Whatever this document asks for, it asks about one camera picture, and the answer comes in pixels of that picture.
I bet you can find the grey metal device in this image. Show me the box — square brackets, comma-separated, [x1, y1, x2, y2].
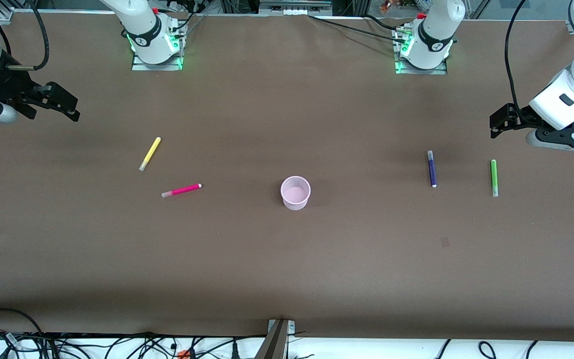
[259, 0, 333, 15]

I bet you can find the long black tabletop cable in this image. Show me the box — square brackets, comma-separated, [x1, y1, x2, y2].
[307, 14, 408, 38]

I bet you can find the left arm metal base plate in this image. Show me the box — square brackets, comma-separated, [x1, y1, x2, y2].
[394, 27, 448, 75]

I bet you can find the yellow marker pen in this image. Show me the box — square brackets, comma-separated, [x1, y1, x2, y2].
[139, 137, 162, 172]

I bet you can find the pink marker pen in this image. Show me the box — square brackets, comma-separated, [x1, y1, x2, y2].
[161, 183, 203, 198]

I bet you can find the metal table edge bracket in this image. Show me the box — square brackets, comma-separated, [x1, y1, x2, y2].
[255, 319, 296, 359]

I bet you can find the pink pen holder cup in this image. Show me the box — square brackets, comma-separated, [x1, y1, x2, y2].
[281, 176, 311, 211]

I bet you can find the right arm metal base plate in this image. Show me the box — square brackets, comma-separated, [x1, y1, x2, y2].
[132, 22, 184, 71]

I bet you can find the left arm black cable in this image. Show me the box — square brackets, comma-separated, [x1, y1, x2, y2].
[504, 0, 530, 115]

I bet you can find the short black tabletop cable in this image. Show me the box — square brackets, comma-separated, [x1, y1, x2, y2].
[363, 14, 403, 31]

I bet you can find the black looped floor cable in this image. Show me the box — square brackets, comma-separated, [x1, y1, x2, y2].
[0, 308, 45, 337]

